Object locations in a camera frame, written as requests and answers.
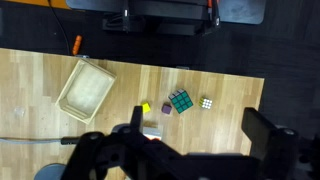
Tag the grey round lamp base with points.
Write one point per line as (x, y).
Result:
(50, 171)

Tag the black clamp with orange pad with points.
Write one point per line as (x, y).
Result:
(213, 16)

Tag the small purple cube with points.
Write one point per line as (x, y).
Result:
(166, 109)

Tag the black perforated board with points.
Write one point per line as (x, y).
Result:
(166, 13)

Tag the light wooden box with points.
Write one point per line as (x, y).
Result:
(86, 90)

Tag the metal table edge bracket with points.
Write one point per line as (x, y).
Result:
(82, 56)

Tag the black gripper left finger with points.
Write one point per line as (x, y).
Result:
(136, 118)

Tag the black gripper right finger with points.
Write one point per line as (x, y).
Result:
(258, 131)

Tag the small yellow cube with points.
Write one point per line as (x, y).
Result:
(146, 107)

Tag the large white-edged Rubik's cube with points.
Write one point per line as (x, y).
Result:
(154, 132)

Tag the dark grey platform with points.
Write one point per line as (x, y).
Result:
(243, 11)

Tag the black-edged Rubik's cube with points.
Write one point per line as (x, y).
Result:
(181, 101)

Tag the small clear plastic cap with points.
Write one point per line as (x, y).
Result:
(19, 112)

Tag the tiny white-edged Rubik's cube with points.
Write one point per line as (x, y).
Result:
(206, 103)

